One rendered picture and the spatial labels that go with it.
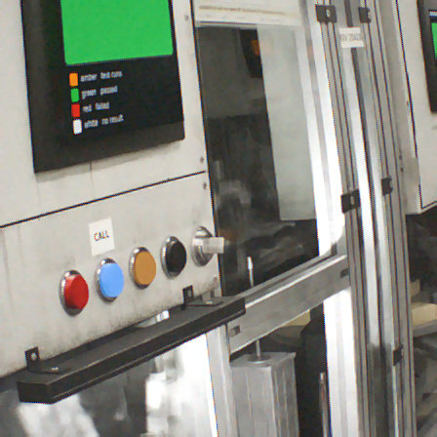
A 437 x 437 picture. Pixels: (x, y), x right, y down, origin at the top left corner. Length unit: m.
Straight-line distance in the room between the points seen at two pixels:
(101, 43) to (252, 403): 0.89
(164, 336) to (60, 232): 0.14
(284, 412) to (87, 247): 0.84
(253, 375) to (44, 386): 0.90
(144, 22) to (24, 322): 0.33
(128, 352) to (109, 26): 0.29
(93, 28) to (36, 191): 0.16
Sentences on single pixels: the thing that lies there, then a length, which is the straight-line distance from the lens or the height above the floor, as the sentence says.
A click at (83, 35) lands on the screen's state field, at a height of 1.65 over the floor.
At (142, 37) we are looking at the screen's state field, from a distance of 1.14.
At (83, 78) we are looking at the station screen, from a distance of 1.05.
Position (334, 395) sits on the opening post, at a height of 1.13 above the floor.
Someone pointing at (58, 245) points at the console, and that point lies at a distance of 1.04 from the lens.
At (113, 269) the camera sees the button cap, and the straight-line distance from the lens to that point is 1.10.
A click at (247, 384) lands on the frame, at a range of 1.84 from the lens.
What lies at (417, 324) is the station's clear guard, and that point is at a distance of 2.03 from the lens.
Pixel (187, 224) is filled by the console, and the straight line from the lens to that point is 1.24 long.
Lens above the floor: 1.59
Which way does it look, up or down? 7 degrees down
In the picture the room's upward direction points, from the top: 6 degrees counter-clockwise
